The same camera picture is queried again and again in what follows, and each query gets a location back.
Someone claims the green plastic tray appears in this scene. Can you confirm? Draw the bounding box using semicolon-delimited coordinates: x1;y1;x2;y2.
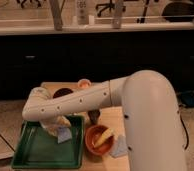
11;116;84;169

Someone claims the orange bowl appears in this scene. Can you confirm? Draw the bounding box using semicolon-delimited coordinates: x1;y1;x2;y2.
85;125;114;156

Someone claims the orange ball toy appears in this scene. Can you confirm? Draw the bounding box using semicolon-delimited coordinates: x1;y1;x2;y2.
77;79;91;89

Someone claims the blue sponge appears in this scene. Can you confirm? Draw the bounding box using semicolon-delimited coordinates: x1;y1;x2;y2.
58;127;72;143

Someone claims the yellow corn cob toy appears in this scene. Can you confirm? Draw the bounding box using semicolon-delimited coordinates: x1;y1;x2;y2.
94;128;113;148

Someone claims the dark red plate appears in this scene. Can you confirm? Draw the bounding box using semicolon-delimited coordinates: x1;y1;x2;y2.
53;88;73;98

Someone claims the black cable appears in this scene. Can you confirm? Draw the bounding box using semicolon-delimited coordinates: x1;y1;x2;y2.
176;103;190;151

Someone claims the blue-grey cloth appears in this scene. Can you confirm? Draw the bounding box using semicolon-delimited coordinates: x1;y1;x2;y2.
110;135;127;158

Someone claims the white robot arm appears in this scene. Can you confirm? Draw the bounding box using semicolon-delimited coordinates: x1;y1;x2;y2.
22;70;187;171

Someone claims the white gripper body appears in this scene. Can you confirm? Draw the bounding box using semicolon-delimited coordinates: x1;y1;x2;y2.
40;116;71;137

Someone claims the white remote control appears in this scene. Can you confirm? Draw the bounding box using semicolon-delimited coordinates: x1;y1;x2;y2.
76;0;89;25

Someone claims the dark blue device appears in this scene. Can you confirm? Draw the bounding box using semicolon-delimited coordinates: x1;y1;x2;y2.
180;92;194;108

